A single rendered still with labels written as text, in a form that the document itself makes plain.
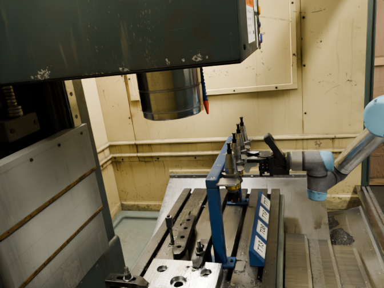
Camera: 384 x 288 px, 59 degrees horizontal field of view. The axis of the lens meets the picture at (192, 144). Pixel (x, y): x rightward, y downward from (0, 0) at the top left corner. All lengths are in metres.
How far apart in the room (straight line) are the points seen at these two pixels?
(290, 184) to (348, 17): 0.88
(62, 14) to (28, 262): 0.68
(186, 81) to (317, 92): 1.14
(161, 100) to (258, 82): 1.10
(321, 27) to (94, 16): 1.26
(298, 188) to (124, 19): 1.43
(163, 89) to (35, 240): 0.60
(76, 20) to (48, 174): 0.51
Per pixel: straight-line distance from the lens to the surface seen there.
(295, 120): 1.88
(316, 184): 1.35
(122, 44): 0.76
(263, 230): 1.36
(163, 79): 0.79
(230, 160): 1.11
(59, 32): 0.84
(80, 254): 1.31
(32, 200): 1.08
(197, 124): 1.95
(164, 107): 0.80
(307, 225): 1.80
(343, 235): 1.86
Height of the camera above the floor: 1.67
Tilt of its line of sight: 18 degrees down
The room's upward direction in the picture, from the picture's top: 7 degrees counter-clockwise
